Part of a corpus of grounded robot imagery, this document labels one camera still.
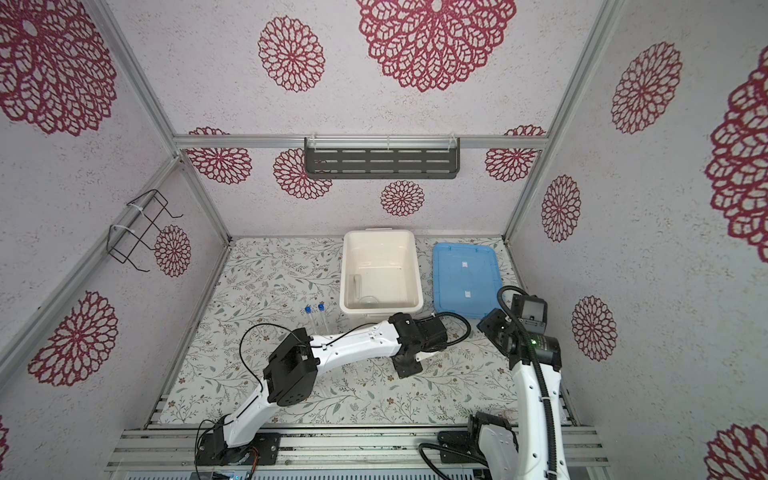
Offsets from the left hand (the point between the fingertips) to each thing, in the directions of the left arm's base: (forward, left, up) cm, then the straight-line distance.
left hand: (400, 364), depth 85 cm
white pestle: (+32, +14, -1) cm, 34 cm away
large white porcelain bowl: (+22, +10, -1) cm, 24 cm away
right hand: (+5, -22, +16) cm, 28 cm away
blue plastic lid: (+33, -26, -4) cm, 42 cm away
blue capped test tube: (+11, +25, +13) cm, 30 cm away
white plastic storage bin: (+33, +6, -2) cm, 34 cm away
